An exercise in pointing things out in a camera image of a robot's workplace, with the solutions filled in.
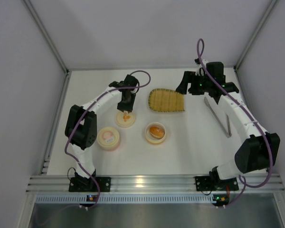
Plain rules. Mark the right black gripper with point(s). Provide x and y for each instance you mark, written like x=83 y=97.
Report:
x=188 y=81

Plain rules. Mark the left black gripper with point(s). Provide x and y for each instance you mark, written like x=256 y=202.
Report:
x=126 y=106

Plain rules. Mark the cream lid orange handle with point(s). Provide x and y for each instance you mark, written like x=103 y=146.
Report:
x=124 y=120

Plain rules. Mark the metal tongs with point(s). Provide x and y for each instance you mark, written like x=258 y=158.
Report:
x=219 y=115

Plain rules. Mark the cream lid pink handle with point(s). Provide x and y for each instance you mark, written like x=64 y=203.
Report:
x=108 y=137

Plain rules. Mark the orange lunch box bowl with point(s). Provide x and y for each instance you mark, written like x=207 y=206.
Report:
x=151 y=139

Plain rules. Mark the sesame bun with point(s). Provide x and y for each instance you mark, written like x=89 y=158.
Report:
x=156 y=132

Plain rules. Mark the pink lunch box bowl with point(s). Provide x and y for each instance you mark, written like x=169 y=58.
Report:
x=109 y=147

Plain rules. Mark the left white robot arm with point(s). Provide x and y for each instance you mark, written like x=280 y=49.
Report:
x=81 y=127

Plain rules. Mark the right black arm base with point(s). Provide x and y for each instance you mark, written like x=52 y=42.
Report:
x=212 y=182

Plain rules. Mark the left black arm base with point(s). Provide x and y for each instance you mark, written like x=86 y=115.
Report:
x=82 y=184

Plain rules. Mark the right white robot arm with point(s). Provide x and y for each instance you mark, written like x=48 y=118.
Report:
x=259 y=148

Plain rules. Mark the bamboo woven tray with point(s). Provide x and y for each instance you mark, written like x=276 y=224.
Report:
x=166 y=101

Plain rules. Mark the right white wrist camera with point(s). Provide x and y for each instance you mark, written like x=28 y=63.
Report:
x=200 y=64

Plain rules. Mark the aluminium mounting rail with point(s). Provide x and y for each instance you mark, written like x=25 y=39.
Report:
x=147 y=184

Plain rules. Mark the slotted cable duct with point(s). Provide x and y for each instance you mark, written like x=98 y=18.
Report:
x=123 y=198

